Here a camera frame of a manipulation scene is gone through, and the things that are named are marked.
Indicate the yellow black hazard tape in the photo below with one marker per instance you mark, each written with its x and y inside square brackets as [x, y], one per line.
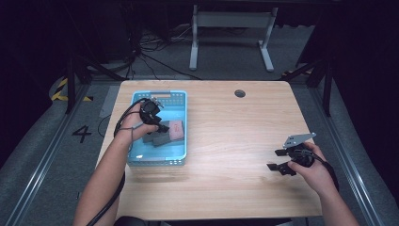
[59, 94]

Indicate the person's right hand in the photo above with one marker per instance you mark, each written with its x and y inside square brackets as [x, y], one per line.
[316, 175]

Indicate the white metal stand frame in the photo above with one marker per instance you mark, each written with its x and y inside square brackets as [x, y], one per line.
[232, 19]

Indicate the metal floor rail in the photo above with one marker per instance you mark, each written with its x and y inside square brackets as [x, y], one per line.
[47, 157]
[348, 150]

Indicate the person's left hand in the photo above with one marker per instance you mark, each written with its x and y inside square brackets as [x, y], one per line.
[133, 124]

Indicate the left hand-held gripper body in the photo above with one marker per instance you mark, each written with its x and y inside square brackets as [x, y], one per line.
[150, 111]

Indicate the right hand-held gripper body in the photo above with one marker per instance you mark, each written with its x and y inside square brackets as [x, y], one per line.
[301, 153]

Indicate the black metal stand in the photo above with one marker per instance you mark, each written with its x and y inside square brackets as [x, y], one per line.
[327, 91]
[71, 84]

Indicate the light blue plastic basket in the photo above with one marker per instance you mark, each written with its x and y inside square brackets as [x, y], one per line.
[175, 153]

